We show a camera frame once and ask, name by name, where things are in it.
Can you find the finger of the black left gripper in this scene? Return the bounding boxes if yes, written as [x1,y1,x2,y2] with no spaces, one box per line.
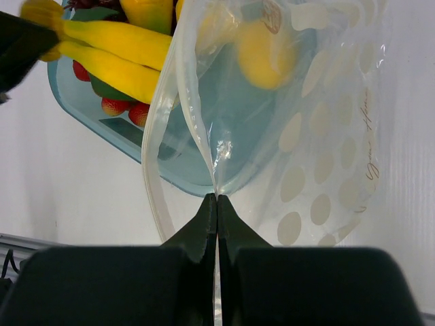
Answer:
[1,12,59,95]

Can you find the teal plastic tray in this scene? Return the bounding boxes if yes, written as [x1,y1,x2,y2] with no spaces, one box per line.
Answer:
[48,1,317,197]

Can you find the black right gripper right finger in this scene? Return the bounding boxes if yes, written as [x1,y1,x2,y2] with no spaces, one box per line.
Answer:
[217,195,272,325]

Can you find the red strawberries with leaves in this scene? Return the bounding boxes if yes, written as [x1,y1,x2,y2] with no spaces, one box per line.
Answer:
[72,6,150,128]

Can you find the yellow pear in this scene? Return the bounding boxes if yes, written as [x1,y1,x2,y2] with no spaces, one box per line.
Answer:
[120,0,173,35]

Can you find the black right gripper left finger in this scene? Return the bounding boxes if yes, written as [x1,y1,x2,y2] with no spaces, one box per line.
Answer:
[158,194,218,325]

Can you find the yellow banana bunch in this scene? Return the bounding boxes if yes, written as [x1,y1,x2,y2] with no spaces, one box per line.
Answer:
[20,1,172,104]

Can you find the clear dotted zip bag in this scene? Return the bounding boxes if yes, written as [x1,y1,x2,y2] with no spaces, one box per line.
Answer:
[142,1,389,246]

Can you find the dark red grape bunch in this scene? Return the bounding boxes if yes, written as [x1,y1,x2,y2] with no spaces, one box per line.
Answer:
[64,0,120,11]

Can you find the aluminium mounting rail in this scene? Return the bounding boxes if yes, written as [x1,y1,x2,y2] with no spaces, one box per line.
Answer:
[1,234,65,265]

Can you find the yellow lemon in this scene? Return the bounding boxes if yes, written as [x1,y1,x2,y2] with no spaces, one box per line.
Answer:
[196,1,298,90]

